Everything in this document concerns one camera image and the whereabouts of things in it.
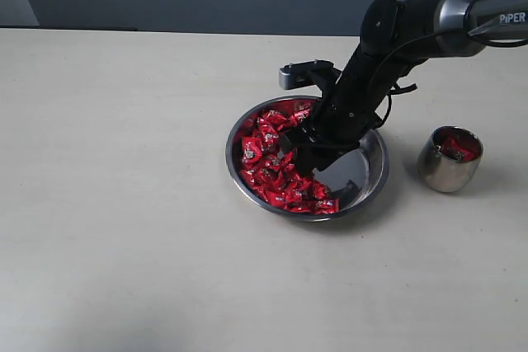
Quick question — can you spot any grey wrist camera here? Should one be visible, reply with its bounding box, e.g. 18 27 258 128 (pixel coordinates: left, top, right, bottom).
279 59 337 91

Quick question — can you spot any steel cup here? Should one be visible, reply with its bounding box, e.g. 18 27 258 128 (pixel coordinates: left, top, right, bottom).
417 125 483 193

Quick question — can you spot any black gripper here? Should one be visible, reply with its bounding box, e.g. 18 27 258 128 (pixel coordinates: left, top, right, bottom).
278 92 382 176

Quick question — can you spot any black cable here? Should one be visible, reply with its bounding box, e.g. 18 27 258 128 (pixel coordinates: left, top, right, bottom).
369 0 528 129

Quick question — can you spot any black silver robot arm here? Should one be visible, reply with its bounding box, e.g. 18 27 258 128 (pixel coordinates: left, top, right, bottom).
280 0 527 176

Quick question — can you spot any round steel plate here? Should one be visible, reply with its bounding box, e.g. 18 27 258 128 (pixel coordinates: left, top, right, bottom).
225 96 389 223

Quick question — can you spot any red candy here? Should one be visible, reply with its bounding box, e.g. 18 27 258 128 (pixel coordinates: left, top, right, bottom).
241 136 262 169
262 110 289 127
313 199 339 215
439 136 479 162

